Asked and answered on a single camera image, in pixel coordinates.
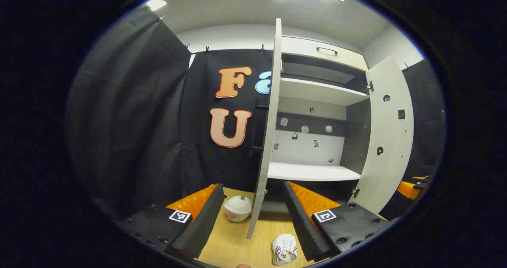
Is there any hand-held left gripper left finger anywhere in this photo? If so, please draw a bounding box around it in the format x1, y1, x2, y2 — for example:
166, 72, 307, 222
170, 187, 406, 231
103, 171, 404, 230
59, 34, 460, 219
115, 183, 225, 260

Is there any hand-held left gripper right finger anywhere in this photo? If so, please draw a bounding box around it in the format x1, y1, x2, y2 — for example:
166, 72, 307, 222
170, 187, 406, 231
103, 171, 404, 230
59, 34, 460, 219
284, 181, 400, 262

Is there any white striped shoe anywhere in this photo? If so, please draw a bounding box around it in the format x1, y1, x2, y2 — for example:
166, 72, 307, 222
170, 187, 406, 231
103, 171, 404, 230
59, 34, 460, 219
272, 234, 298, 266

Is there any white cabinet door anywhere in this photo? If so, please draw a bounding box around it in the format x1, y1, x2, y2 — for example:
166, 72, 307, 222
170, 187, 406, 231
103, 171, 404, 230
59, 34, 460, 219
349, 54, 414, 215
246, 18, 282, 239

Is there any white shoe cabinet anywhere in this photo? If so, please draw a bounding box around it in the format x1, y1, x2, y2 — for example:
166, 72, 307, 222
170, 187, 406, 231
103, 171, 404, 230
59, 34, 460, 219
268, 36, 371, 213

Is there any white lidded cup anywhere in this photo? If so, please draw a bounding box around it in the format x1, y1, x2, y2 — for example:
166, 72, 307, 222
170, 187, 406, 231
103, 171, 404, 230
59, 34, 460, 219
224, 195, 253, 223

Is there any black backdrop cloth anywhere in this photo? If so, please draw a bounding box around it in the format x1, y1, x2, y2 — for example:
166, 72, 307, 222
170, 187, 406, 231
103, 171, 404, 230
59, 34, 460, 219
65, 6, 446, 221

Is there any black door handle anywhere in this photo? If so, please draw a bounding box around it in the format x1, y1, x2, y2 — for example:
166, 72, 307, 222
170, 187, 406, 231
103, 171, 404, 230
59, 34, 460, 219
249, 97, 270, 157

